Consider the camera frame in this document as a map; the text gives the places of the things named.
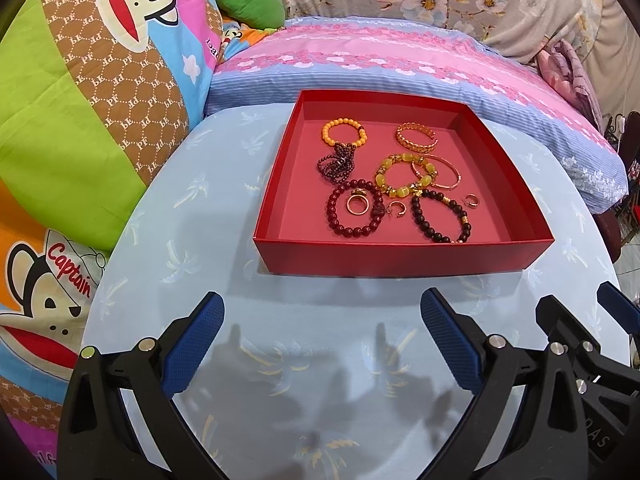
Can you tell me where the dark purple small-bead bracelet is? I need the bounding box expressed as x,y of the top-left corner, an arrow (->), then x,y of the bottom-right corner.
316,142 -> 358,181

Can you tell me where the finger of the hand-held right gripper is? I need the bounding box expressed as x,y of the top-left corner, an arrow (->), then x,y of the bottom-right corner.
535,294 -> 621,396
597,281 -> 640,333

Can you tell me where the thin gold bangle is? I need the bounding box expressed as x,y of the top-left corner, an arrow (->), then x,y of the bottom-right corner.
411,154 -> 474,191

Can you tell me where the gold ring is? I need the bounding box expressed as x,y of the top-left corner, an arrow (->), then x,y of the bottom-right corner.
346,191 -> 371,216

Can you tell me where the orange bead bracelet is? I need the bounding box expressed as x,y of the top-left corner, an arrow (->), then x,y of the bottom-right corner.
321,118 -> 368,148

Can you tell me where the green cushion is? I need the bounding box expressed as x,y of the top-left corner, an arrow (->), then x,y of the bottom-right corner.
209,0 -> 286,28

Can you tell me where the colourful monkey-print blanket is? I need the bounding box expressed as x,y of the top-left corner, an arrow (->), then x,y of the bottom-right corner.
0,0 -> 236,441

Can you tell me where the dark brown bead bracelet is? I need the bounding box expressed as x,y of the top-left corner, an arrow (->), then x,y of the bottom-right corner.
410,190 -> 473,245

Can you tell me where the beige floral sofa cover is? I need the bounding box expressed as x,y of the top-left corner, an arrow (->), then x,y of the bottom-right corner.
225,0 -> 640,121

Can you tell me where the pink folded cloth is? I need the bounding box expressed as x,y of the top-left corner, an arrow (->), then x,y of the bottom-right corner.
537,37 -> 608,128

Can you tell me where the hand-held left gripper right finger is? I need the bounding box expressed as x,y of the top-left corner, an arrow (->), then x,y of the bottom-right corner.
420,287 -> 596,480

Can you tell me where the dark red stool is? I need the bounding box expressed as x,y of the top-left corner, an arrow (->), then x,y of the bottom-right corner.
595,200 -> 628,263

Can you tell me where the yellow stone bead bracelet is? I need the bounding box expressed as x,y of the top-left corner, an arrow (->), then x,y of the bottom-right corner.
375,152 -> 441,198

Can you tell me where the red cardboard box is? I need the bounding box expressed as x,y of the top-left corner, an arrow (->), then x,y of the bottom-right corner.
252,90 -> 555,278

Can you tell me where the pink and blue pillow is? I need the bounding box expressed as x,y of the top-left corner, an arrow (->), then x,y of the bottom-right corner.
202,15 -> 628,216

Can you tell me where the dark red bead bracelet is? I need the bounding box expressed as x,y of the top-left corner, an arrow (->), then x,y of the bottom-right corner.
326,178 -> 386,236

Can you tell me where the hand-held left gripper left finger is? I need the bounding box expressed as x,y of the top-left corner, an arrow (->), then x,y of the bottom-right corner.
57,291 -> 226,480

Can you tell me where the gold chain bracelet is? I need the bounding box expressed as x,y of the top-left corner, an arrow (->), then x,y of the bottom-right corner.
396,121 -> 440,153

